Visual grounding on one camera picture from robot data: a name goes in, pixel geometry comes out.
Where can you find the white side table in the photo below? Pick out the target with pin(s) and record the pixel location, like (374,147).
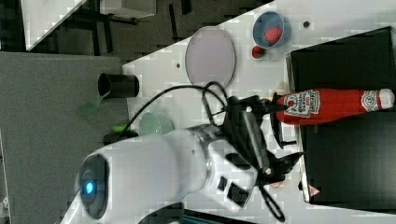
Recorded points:
(41,17)

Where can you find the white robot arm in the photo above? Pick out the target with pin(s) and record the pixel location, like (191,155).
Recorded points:
(145,179)

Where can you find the blue crate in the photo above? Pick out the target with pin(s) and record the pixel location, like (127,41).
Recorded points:
(194,217)

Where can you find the red ketchup bottle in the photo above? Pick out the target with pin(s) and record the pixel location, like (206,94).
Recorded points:
(319,106)

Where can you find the upper black cylinder post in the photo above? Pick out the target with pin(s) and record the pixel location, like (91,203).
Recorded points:
(118,86)

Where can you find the green marker object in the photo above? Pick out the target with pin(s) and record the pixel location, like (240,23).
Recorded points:
(120,128)

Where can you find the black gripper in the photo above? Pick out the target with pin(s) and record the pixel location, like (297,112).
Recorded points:
(242,126)

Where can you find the strawberry in bowl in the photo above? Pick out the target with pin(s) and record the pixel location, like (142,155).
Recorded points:
(273,35)

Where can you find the black oven door handle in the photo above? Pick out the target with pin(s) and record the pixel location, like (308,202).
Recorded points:
(277,131)

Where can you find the strawberry on table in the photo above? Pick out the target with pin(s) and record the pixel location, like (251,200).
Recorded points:
(257,52)

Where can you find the black cylinder post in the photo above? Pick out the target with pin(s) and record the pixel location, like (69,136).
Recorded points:
(118,86)
(115,137)

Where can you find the lower black cylinder post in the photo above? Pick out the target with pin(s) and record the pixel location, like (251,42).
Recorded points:
(115,137)

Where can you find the blue bowl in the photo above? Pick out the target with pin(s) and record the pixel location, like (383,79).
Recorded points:
(266,21)

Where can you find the grey round plate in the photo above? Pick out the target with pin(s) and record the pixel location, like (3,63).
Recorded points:
(210,56)

